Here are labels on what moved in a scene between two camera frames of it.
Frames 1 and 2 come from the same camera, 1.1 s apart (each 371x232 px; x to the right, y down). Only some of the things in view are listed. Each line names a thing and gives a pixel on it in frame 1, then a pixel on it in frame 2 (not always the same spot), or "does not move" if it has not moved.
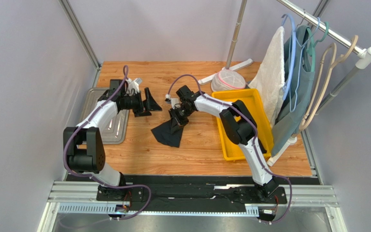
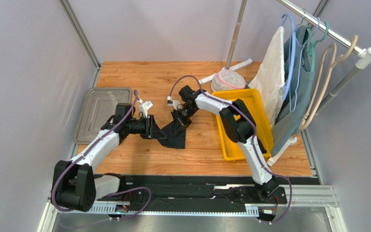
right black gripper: [178, 117] does not move
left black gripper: [150, 104] -> [151, 130]
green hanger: [313, 45] does not move
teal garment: [299, 83] does not move
